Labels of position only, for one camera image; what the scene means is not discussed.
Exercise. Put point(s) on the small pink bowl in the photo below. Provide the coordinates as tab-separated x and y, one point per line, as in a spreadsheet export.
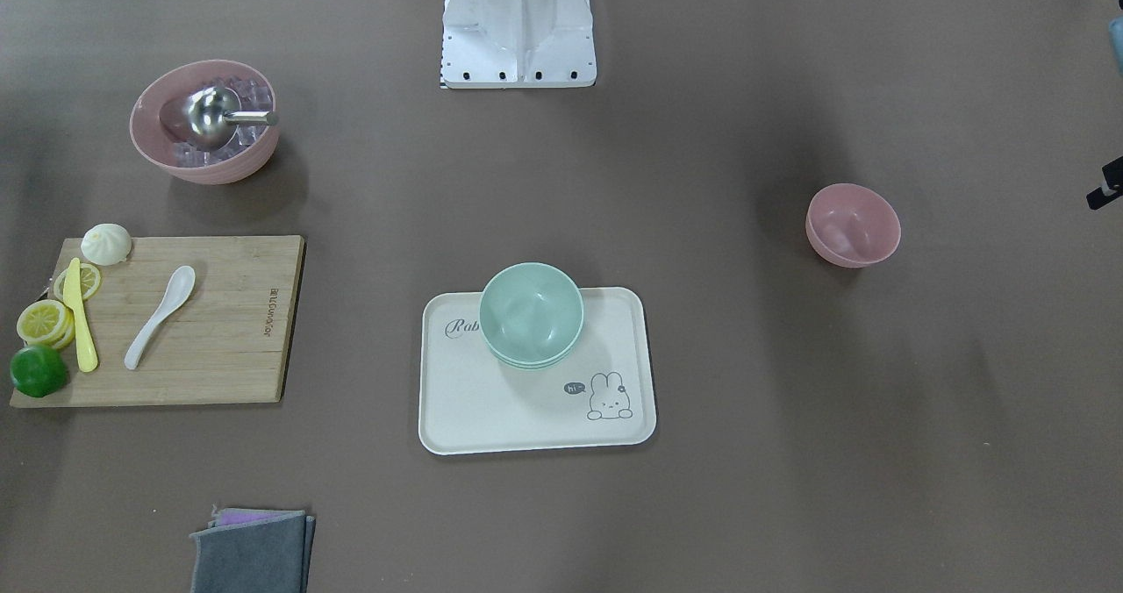
851	226

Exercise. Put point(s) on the white ceramic spoon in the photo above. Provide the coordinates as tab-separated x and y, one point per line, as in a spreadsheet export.
177	292

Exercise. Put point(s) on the large pink bowl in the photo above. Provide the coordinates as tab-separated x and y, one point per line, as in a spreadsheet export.
249	151

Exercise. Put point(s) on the cream rabbit tray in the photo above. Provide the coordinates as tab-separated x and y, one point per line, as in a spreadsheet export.
601	395

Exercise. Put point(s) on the bamboo cutting board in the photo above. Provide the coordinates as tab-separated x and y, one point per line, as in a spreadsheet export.
228	343

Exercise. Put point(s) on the metal ice scoop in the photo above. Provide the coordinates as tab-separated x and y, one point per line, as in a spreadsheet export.
213	115

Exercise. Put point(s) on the grey folded cloth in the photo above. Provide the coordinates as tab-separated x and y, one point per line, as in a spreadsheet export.
272	555

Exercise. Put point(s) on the purple cloth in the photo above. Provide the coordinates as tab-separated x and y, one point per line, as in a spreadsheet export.
237	516

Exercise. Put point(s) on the lemon slice back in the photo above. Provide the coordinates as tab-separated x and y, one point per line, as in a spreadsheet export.
90	281

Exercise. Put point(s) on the yellow plastic knife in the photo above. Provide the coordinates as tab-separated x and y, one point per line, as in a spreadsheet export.
85	349

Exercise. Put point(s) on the green lime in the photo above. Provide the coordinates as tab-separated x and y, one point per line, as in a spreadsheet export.
37	371

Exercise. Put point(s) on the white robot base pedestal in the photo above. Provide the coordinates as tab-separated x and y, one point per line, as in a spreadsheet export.
517	44

